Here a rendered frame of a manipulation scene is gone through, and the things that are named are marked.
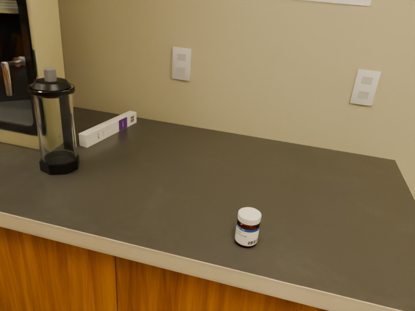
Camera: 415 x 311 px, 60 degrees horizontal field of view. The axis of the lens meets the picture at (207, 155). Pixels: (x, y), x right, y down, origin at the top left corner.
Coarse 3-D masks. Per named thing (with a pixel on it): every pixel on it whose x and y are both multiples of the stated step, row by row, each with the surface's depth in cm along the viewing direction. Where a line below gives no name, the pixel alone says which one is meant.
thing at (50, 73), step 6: (48, 72) 87; (54, 72) 88; (42, 78) 90; (48, 78) 87; (54, 78) 88; (60, 78) 91; (36, 84) 86; (42, 84) 86; (48, 84) 86; (54, 84) 86; (60, 84) 87; (66, 84) 89; (42, 90) 85; (48, 90) 86; (54, 90) 86
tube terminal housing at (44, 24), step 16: (32, 0) 90; (48, 0) 96; (32, 16) 91; (48, 16) 97; (32, 32) 93; (48, 32) 98; (32, 48) 95; (48, 48) 99; (48, 64) 100; (16, 144) 109; (32, 144) 108
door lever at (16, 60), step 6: (12, 60) 94; (18, 60) 95; (6, 66) 92; (18, 66) 96; (6, 72) 92; (6, 78) 93; (6, 84) 94; (12, 84) 95; (6, 90) 94; (12, 90) 95
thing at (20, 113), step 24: (0, 0) 90; (24, 0) 89; (0, 24) 93; (24, 24) 91; (0, 48) 96; (24, 48) 94; (0, 72) 99; (24, 72) 97; (0, 96) 102; (24, 96) 100; (0, 120) 106; (24, 120) 103
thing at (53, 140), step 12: (72, 84) 93; (36, 96) 86; (60, 96) 87; (36, 108) 88; (48, 108) 87; (60, 108) 88; (72, 108) 92; (36, 120) 90; (48, 120) 89; (60, 120) 90; (72, 120) 93; (48, 132) 90; (60, 132) 91; (72, 132) 94; (48, 144) 91; (60, 144) 92; (72, 144) 95; (48, 156) 93; (60, 156) 93; (72, 156) 96
